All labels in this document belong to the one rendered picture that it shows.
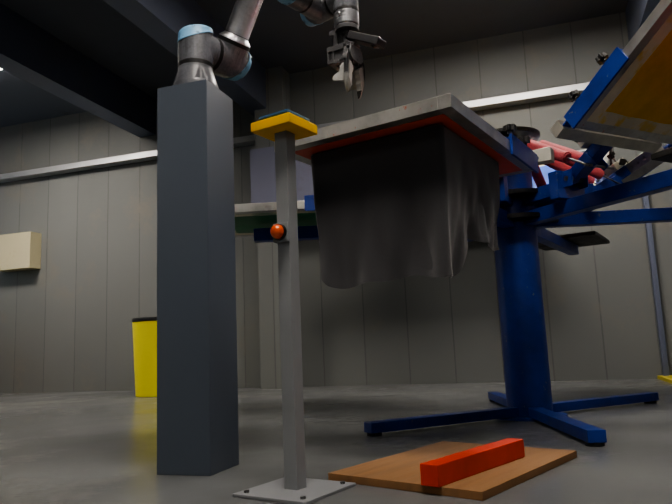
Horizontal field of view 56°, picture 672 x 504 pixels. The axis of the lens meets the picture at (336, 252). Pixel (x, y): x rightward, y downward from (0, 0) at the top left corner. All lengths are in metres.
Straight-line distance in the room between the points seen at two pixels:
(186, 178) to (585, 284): 4.12
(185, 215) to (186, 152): 0.20
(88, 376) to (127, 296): 0.94
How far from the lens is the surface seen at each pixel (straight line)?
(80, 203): 7.46
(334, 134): 1.85
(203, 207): 1.96
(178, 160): 2.05
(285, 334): 1.62
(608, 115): 2.57
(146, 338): 5.62
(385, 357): 5.71
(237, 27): 2.30
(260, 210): 2.78
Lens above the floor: 0.35
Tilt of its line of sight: 9 degrees up
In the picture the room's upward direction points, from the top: 2 degrees counter-clockwise
